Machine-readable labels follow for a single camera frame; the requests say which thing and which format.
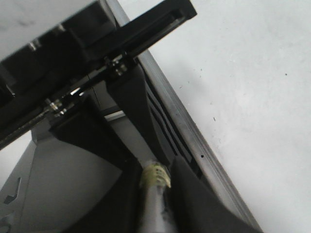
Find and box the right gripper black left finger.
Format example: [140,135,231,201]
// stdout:
[63,157,142,233]

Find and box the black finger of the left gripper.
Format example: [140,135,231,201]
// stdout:
[106,61,176,166]
[49,97,138,170]

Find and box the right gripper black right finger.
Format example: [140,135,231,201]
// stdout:
[170,156,258,233]

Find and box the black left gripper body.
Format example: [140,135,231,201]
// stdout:
[0,0,197,148]

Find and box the white whiteboard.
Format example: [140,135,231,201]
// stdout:
[0,0,311,233]

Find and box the white pegboard panel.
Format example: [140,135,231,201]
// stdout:
[0,137,121,233]

